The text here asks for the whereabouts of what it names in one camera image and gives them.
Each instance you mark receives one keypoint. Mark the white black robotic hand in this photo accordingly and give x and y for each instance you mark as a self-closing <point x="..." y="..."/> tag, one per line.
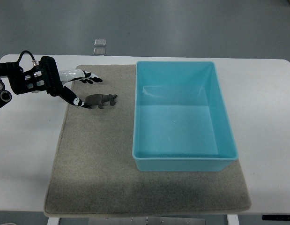
<point x="46" y="77"/>

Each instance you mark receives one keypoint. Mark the brown toy hippo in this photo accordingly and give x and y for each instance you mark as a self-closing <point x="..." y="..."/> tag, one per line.
<point x="100" y="99"/>

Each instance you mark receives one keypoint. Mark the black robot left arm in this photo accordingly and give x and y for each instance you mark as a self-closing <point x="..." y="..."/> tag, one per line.
<point x="13" y="79"/>

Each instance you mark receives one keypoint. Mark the blue plastic box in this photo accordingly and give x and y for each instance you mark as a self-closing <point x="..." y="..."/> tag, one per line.
<point x="180" y="119"/>

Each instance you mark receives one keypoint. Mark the lower silver floor plate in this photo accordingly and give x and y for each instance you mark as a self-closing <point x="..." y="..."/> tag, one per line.
<point x="99" y="51"/>

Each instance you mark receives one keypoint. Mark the silver floor plate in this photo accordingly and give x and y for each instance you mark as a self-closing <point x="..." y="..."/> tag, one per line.
<point x="100" y="42"/>
<point x="99" y="51"/>

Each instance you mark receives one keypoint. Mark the upper silver floor plate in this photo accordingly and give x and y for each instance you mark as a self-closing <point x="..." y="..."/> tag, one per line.
<point x="100" y="42"/>

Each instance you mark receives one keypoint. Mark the grey felt mat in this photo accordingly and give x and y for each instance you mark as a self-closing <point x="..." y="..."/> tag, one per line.
<point x="94" y="173"/>

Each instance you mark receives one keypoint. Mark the black table control panel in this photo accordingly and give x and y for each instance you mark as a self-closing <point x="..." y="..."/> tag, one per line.
<point x="276" y="217"/>

